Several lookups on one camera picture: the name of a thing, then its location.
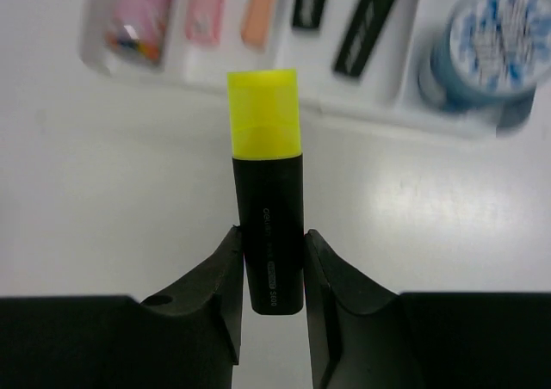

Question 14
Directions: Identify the purple cap black highlighter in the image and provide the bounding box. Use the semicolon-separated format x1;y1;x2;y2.
332;0;396;80

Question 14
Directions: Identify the white divided organizer tray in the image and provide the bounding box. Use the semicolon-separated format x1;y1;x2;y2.
77;0;539;139

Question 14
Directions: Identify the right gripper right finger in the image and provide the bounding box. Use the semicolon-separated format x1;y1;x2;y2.
304;230;550;388

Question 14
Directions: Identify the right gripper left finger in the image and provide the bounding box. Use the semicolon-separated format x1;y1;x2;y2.
1;228;244;388

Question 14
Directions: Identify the orange cap black highlighter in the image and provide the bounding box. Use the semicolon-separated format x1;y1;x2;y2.
291;0;325;31

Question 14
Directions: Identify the blue tape roll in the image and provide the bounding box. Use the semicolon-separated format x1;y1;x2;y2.
418;0;550;131

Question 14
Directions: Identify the pink tube of pens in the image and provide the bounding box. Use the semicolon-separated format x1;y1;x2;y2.
104;0;172;65

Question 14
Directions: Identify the yellow cap black highlighter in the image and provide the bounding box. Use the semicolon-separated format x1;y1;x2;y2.
227;69;304;316

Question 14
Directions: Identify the orange eraser case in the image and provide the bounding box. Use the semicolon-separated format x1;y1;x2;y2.
240;0;276;52

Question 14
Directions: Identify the pink eraser case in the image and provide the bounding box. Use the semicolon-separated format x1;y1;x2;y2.
185;0;224;47

